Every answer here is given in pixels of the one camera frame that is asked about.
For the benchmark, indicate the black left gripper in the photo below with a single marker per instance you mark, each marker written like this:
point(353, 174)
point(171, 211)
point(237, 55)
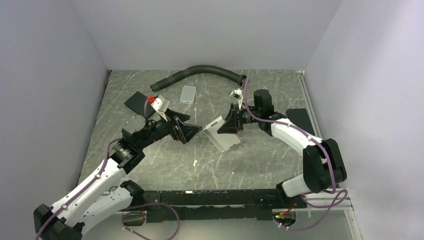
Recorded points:
point(185, 132)

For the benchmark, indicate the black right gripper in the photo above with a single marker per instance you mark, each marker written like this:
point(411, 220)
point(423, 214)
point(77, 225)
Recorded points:
point(232, 122)

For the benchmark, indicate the white cardboard box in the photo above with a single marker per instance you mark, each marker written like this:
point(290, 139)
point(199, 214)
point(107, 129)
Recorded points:
point(222, 141)

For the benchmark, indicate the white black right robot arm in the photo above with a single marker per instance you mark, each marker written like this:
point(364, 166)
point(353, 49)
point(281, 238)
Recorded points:
point(322, 162)

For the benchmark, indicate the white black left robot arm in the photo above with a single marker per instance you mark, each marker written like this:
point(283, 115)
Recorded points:
point(71, 217)

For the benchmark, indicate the black flat rectangular box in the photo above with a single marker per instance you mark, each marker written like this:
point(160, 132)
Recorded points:
point(136, 103)

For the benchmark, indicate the clear white plastic case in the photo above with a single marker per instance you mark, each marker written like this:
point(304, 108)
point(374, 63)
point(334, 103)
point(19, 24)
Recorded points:
point(188, 95)

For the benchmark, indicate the black mounting base rail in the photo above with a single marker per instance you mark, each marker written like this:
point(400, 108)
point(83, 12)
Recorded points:
point(259, 204)

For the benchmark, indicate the aluminium frame rail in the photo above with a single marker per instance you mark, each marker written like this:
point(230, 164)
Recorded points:
point(340, 200)

